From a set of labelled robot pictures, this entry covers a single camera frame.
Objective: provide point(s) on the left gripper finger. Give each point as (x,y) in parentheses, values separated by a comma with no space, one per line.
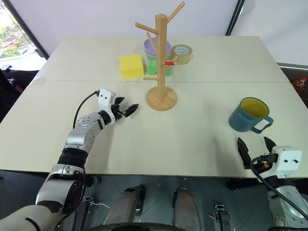
(119,100)
(132,110)

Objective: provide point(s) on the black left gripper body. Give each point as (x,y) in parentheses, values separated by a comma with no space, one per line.
(119,112)

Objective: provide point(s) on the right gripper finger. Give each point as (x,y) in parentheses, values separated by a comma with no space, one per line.
(270,145)
(243,154)

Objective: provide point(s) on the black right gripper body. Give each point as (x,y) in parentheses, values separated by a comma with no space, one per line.
(264,164)

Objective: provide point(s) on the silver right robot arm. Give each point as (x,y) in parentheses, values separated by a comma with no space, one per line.
(287,193)

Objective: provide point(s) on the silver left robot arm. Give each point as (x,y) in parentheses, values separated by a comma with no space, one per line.
(80,136)

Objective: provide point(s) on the blue mug yellow inside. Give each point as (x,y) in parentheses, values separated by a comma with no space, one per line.
(240,118)

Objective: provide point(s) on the wooden mug tree stand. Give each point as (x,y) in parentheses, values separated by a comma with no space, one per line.
(160,48)

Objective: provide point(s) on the yellow foam block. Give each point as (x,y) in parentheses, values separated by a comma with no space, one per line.
(132,67)

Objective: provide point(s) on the green block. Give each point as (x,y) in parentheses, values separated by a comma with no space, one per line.
(152,68)

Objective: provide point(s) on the purple bowl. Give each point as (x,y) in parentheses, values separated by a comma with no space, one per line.
(150,45)

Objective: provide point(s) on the black floor clamp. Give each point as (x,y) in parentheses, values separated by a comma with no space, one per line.
(222,215)
(87,209)

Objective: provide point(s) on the orange drink bottle red cap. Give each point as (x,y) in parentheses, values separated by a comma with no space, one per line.
(299,85)

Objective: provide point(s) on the dark brown side table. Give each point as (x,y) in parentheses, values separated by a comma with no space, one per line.
(287,72)

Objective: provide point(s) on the brown packing tape roll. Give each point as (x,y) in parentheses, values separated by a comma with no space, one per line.
(186,58)

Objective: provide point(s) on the dark rounded leg shape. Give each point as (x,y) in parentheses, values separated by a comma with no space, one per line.
(186,208)
(126,207)

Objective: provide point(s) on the black equipment pile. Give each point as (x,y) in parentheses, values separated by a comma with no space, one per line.
(14,80)

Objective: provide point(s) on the dark round base shape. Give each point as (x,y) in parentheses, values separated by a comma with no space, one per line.
(144,228)

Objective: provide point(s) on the black stand pole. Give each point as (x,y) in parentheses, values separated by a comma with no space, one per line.
(233,19)
(241,18)

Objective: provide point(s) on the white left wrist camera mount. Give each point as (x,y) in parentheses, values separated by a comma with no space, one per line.
(106,97)

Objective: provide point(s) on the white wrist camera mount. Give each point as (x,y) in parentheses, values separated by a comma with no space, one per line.
(288,156)
(106,97)

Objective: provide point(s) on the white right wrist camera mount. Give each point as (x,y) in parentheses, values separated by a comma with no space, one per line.
(288,156)

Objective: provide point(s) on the black window frame bar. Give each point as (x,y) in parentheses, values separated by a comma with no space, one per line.
(26,29)

